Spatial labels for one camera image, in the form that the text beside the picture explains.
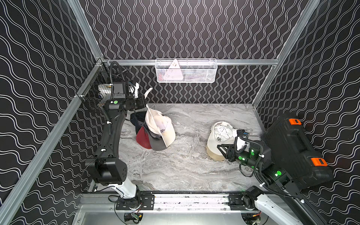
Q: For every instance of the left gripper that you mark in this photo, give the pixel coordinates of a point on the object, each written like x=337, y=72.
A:
x=141, y=102

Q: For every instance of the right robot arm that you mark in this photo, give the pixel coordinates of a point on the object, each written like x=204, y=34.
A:
x=283, y=172

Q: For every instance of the cream baseball cap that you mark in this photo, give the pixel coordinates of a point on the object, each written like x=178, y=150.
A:
x=160, y=124

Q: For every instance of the black orange tool case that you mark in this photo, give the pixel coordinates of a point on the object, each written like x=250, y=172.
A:
x=292, y=151

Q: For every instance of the tan baseball cap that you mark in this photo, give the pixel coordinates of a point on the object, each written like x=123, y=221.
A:
x=215, y=150

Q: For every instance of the white wire basket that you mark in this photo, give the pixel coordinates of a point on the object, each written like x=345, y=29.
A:
x=194, y=70

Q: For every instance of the red baseball cap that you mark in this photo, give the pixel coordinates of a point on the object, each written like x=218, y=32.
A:
x=142, y=138

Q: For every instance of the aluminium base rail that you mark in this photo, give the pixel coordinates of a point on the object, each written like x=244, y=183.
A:
x=183, y=202

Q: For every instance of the black wire basket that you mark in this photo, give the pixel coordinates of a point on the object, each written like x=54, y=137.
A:
x=107, y=73

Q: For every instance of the navy baseball cap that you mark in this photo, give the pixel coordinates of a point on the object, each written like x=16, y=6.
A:
x=138, y=120

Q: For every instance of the pink triangular card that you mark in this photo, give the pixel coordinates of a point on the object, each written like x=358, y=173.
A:
x=174, y=72

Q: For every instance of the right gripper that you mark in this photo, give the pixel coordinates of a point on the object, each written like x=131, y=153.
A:
x=231, y=152

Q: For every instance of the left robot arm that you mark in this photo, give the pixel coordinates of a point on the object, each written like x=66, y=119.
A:
x=105, y=167

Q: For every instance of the white baseball cap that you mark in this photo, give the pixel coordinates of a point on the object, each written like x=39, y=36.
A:
x=221, y=133

